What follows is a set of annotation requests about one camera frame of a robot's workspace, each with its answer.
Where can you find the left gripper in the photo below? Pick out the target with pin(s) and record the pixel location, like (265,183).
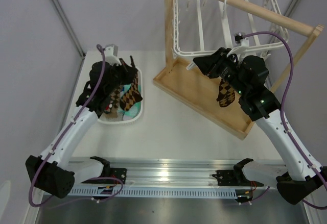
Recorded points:
(129,72)

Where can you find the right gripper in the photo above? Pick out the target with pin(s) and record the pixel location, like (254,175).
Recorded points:
(210,65)

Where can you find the brown checkered sock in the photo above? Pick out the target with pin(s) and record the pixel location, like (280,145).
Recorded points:
(115,96)
(226,94)

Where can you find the white plastic clip hanger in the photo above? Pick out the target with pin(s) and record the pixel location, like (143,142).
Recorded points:
(230,22)

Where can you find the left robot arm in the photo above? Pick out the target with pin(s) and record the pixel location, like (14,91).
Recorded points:
(50,170)

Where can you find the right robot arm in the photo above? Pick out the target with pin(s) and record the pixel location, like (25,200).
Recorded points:
(302,174)

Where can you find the wooden hanger rack stand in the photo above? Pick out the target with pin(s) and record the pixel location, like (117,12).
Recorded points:
(200,93)

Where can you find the christmas pattern sock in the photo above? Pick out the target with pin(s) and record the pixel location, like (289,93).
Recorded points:
(108,109)

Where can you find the mint green sock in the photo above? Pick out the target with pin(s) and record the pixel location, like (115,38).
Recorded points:
(130,102)

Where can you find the white plastic laundry basket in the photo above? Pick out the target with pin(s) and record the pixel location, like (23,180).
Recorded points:
(105,120)

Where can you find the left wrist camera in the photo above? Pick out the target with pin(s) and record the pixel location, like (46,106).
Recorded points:
(111,54)

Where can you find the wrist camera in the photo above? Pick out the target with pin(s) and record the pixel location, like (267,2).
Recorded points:
(243,44)
(111,54)

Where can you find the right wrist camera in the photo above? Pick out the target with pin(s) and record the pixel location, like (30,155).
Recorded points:
(243,44)

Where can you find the aluminium mounting rail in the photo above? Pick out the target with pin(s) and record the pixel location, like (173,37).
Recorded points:
(171,173)

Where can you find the white slotted cable duct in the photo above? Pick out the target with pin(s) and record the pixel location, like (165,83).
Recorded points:
(98,191)

